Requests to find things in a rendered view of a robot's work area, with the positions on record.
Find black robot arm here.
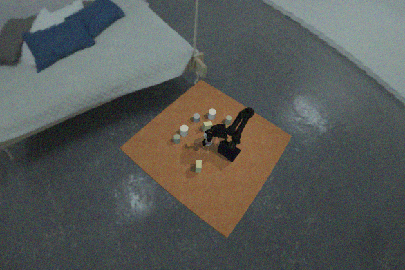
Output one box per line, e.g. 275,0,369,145
211,107,254,149

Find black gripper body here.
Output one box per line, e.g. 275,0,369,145
206,131,219,142

